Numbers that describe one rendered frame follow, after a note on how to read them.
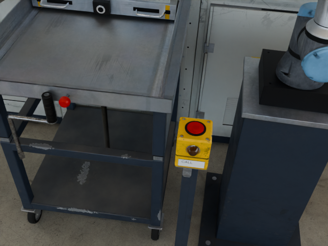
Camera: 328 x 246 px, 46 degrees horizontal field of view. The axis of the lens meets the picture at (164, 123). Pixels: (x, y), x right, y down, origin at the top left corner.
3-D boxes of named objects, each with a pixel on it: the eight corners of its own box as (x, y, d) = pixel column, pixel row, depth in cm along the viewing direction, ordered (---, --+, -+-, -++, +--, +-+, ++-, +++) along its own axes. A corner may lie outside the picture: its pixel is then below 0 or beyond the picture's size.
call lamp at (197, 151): (199, 159, 90) (200, 150, 88) (184, 158, 90) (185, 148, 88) (199, 155, 91) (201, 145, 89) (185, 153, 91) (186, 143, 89)
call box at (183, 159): (206, 171, 94) (212, 142, 87) (174, 167, 95) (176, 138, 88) (208, 147, 100) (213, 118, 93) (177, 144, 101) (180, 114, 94)
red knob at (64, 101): (69, 109, 112) (68, 101, 110) (58, 108, 112) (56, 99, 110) (73, 99, 115) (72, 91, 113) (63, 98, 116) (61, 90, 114)
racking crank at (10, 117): (16, 160, 133) (-7, 91, 112) (20, 153, 135) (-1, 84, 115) (64, 167, 131) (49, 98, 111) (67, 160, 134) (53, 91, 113)
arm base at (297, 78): (324, 67, 126) (335, 39, 119) (325, 94, 115) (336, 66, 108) (277, 58, 129) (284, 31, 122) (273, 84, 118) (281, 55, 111)
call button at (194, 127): (203, 138, 90) (203, 133, 89) (185, 136, 90) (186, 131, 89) (204, 127, 93) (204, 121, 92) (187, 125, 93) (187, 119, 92)
